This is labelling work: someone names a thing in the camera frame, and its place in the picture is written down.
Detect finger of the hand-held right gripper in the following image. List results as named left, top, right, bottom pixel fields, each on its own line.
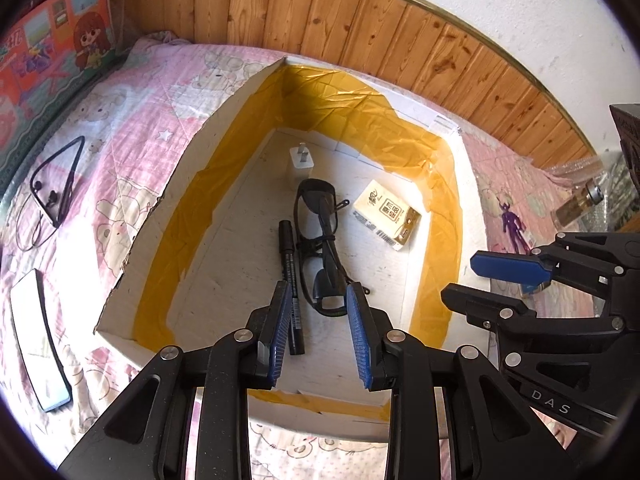
left=440, top=282, right=640, bottom=356
left=470, top=232, right=640, bottom=288

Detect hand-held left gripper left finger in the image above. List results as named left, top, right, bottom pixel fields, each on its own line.
left=57, top=280, right=293, bottom=480

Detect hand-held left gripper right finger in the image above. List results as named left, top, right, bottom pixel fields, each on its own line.
left=346, top=281, right=581, bottom=480

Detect black marker pen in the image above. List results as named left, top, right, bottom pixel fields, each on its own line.
left=277, top=220, right=306, bottom=357

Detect white box with yellow tape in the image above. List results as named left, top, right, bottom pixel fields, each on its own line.
left=94, top=57, right=493, bottom=423

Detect beige tissue packet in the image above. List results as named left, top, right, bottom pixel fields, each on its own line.
left=351, top=185, right=422, bottom=251

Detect black glasses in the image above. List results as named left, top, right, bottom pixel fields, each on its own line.
left=292, top=178, right=373, bottom=317

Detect white charger plug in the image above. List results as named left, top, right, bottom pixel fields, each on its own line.
left=286, top=143, right=314, bottom=188

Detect purple action figure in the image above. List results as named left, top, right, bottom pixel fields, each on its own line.
left=497, top=199, right=533, bottom=253

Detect glass bottle with metal cap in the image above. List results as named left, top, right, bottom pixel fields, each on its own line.
left=550, top=180, right=608, bottom=231

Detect clear bubble wrap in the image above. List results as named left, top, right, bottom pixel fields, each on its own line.
left=547, top=152, right=640, bottom=233

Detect dark brown box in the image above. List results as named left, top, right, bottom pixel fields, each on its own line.
left=609, top=102, right=640, bottom=181

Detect pink printed blanket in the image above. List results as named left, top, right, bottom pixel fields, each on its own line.
left=0, top=30, right=640, bottom=480

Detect black neckband earphones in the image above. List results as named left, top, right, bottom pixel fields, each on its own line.
left=15, top=135, right=86, bottom=251

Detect pink cartoon toy box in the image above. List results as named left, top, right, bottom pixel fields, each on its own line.
left=0, top=0, right=121, bottom=153

